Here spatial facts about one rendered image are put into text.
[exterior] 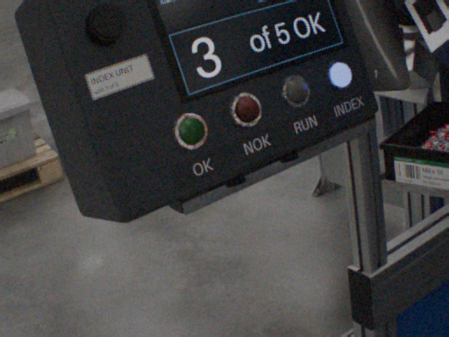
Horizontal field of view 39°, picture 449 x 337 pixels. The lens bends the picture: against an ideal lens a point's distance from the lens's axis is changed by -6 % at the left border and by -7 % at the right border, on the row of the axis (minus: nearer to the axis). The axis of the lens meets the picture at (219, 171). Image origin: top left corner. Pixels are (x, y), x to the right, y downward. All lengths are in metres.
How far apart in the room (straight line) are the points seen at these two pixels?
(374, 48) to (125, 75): 0.78
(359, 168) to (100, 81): 0.32
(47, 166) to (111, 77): 3.31
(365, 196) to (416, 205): 0.92
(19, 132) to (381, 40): 2.86
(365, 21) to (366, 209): 0.58
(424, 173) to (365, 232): 0.32
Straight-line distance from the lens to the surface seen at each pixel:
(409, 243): 0.81
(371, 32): 1.22
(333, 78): 0.57
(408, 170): 1.05
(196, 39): 0.51
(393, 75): 1.18
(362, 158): 0.70
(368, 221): 0.73
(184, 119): 0.49
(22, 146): 3.85
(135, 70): 0.48
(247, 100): 0.51
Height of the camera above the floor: 1.27
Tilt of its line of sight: 22 degrees down
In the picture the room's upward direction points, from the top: 12 degrees counter-clockwise
